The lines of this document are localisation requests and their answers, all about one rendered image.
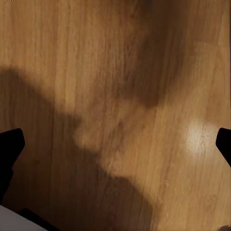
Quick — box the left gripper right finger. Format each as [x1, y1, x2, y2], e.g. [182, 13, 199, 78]
[216, 128, 231, 167]

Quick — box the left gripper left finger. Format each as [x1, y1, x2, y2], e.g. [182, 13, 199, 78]
[0, 128, 25, 185]

